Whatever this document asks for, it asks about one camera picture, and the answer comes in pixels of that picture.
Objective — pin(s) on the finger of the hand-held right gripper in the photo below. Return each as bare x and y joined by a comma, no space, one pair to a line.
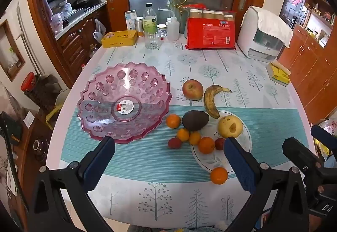
321,134
296,150

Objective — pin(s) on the clear bottle green label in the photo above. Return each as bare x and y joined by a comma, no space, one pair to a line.
150,20

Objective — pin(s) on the red paper cup package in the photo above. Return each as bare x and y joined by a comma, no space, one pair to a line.
210,33

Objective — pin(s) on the spotted yellow banana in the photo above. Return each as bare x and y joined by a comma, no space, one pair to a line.
209,103

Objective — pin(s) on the yellow sponge pack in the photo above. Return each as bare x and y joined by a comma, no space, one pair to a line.
279,74

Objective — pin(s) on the teal striped placemat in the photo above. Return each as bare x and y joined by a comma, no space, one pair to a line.
147,150

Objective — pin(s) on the red lychee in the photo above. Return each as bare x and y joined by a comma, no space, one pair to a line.
219,143
173,143

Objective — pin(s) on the pink plastic fruit bowl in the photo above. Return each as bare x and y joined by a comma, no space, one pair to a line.
131,82

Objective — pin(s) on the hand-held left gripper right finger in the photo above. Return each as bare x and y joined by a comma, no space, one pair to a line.
238,162

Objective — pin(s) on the red lid storage jar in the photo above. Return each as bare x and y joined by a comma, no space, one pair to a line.
34,90

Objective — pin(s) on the white plastic bag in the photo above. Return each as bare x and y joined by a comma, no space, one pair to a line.
99,30

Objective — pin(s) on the white countertop appliance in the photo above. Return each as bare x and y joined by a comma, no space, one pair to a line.
248,34

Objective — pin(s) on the small orange tangerine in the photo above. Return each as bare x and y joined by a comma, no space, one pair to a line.
195,138
183,134

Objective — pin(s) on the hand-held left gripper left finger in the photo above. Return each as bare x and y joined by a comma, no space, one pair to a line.
98,163

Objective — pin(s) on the tree print tablecloth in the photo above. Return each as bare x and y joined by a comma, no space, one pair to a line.
210,68

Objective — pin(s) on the dark avocado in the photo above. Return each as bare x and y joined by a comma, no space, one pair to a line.
194,120

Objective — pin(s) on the black wok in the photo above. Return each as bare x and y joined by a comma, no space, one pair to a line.
81,1

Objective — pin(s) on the white squeeze bottle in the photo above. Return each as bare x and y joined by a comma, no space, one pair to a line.
173,29

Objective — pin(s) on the white blue carton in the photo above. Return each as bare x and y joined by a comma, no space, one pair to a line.
130,18

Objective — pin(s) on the red apple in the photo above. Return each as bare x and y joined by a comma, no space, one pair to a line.
193,89

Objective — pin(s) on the metal tin can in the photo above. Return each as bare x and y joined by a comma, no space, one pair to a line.
138,26

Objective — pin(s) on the white bucket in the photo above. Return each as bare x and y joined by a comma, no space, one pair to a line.
62,97

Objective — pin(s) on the yellow pear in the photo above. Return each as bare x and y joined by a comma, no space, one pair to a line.
226,122

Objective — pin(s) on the yellow white plastic bags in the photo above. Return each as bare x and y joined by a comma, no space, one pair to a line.
332,124

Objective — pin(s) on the clear drinking glass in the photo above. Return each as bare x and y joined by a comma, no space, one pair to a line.
152,40

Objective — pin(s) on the small glass jar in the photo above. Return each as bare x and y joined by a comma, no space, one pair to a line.
162,30

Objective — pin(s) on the dark glass pot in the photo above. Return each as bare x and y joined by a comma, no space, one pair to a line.
40,147

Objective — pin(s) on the yellow tin box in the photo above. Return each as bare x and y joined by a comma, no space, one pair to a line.
118,38

